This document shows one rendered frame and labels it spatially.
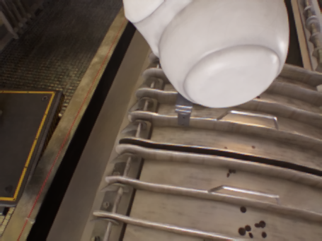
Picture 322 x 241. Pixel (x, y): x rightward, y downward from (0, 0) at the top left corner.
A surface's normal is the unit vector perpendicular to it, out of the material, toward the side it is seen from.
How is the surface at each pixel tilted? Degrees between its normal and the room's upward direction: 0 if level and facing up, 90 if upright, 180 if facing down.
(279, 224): 7
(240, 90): 96
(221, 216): 3
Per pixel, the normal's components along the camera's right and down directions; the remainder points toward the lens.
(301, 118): -0.21, 0.81
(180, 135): -0.22, -0.58
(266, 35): 0.40, 0.04
